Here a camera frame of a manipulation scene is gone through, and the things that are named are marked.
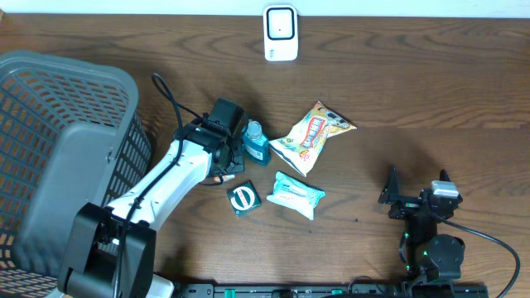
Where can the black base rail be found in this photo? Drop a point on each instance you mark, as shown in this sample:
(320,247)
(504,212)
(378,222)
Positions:
(358,289)

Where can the grey plastic shopping basket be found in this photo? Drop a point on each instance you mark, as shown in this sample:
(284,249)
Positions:
(70,135)

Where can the blue mouthwash bottle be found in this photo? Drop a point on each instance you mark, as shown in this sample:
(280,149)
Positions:
(256,144)

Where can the yellow wet wipes pack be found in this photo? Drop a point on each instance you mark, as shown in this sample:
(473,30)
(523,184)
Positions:
(301,147)

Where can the white barcode scanner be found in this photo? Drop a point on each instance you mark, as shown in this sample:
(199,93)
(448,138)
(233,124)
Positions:
(280,33)

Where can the green square box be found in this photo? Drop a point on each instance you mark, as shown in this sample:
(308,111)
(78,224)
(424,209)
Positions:
(243,199)

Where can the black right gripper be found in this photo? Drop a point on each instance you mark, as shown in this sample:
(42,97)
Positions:
(390,193)

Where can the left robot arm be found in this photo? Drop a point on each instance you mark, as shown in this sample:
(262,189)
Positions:
(111,249)

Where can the orange tissue packet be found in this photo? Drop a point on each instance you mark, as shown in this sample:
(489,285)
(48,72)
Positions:
(223,178)

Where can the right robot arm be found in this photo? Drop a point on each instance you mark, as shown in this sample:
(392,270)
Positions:
(432,260)

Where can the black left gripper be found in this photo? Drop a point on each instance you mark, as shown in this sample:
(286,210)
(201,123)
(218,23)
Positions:
(238,157)

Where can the teal wet wipes pack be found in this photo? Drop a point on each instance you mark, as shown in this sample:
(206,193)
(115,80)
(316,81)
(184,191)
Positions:
(293,194)

